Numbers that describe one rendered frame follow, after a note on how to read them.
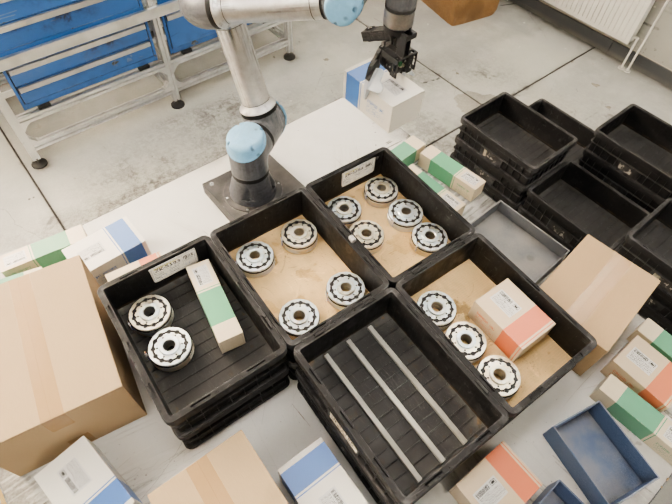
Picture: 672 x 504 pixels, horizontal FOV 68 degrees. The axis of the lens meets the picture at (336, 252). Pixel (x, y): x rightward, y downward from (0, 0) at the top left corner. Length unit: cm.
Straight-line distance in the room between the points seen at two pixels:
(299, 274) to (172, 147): 178
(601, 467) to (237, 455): 88
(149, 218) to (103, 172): 128
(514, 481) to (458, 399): 21
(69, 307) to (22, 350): 13
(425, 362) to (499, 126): 143
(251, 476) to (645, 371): 102
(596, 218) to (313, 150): 124
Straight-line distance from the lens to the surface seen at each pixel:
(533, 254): 171
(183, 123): 315
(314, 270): 138
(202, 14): 133
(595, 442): 149
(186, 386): 127
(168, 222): 171
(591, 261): 156
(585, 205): 242
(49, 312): 138
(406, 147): 183
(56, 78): 293
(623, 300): 152
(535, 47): 404
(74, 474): 132
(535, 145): 242
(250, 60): 153
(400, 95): 142
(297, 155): 185
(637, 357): 156
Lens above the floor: 198
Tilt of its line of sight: 55 degrees down
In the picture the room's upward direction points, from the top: 3 degrees clockwise
